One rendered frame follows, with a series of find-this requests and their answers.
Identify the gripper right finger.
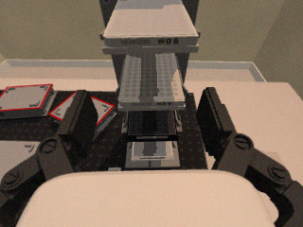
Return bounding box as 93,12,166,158
196,87,303,227

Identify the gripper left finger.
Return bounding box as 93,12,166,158
0,90,98,227

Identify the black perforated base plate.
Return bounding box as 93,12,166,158
0,91,208,172

